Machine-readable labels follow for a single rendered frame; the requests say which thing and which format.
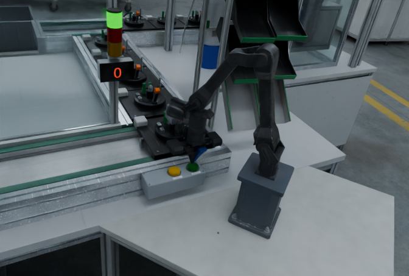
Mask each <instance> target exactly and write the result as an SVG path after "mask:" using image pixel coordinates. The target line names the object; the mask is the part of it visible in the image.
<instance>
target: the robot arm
mask: <svg viewBox="0 0 409 276"><path fill-rule="evenodd" d="M278 60H279V49H278V47H276V46H275V45H274V44H273V43H265V44H263V45H262V46H253V47H248V48H235V49H234V50H232V51H231V52H230V53H229V54H228V56H227V58H225V60H224V61H223V63H222V64H221V65H220V66H219V67H218V68H217V70H216V71H215V73H214V74H213V75H212V76H211V77H210V79H209V80H208V81H207V82H206V83H205V84H204V85H203V86H202V87H200V88H199V89H198V90H197V91H196V92H194V93H193V94H192V95H191V96H190V97H189V100H188V101H184V100H181V99H178V98H177V97H173V98H171V100H170V104H169V106H168V108H167V110H166V114H167V116H170V117H172V118H175V119H178V120H180V121H185V119H188V118H189V123H187V124H175V133H177V134H180V135H183V138H184V139H187V140H186V141H181V142H180V141H178V140H177V138H176V139H172V140H167V142H166V146H167V148H168V150H170V152H171V154H172V155H178V154H182V153H183V149H184V150H185V151H186V153H187V154H188V156H189V159H190V162H191V164H192V163H195V161H196V160H197V159H198V158H199V156H200V155H201V154H202V153H203V152H205V151H207V148H206V147H205V145H206V144H209V143H211V142H212V145H213V146H214V147H216V146H221V145H222V142H223V141H222V139H221V137H220V136H219V135H218V134H217V133H216V132H208V131H207V130H206V123H207V119H211V118H212V117H213V116H214V115H215V114H214V112H213V111H211V109H208V110H207V109H205V107H207V106H208V105H209V104H210V103H211V102H212V100H213V98H214V96H215V95H216V92H217V90H218V88H219V87H220V85H221V84H222V83H223V82H224V81H225V79H226V78H227V77H228V76H229V75H230V74H231V73H232V71H233V70H234V69H235V68H236V66H244V67H248V68H254V72H255V74H256V76H257V78H258V84H259V117H260V124H259V125H258V127H257V128H256V130H255V131H254V132H253V136H254V144H253V145H256V150H257V151H258V152H259V158H260V163H259V165H258V167H257V168H256V170H255V172H254V173H255V174H257V175H260V176H263V177H265V178H267V179H270V180H275V178H276V176H277V174H278V172H279V168H278V166H279V162H280V159H281V155H282V153H283V151H284V149H285V146H284V145H283V143H282V141H281V140H280V136H279V130H278V127H277V125H276V123H275V113H274V101H275V99H274V75H275V72H276V68H277V65H278ZM205 134H206V136H205Z"/></svg>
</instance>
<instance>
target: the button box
mask: <svg viewBox="0 0 409 276"><path fill-rule="evenodd" d="M195 163H197V164H198V170H197V171H190V170H188V169H187V164H188V163H184V164H181V165H176V167H178V168H180V174H179V175H176V176H173V175H170V174H169V168H170V167H168V168H162V169H157V170H154V171H149V172H145V173H142V174H141V187H142V189H143V191H144V193H145V195H146V197H147V198H148V199H152V198H155V197H159V196H163V195H166V194H170V193H175V192H177V191H182V190H185V189H189V188H193V187H196V186H200V185H203V184H204V180H205V170H204V169H203V168H202V167H201V165H200V164H199V162H198V161H195Z"/></svg>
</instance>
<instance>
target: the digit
mask: <svg viewBox="0 0 409 276"><path fill-rule="evenodd" d="M110 68H111V80H119V79H124V63H123V64H115V65H110Z"/></svg>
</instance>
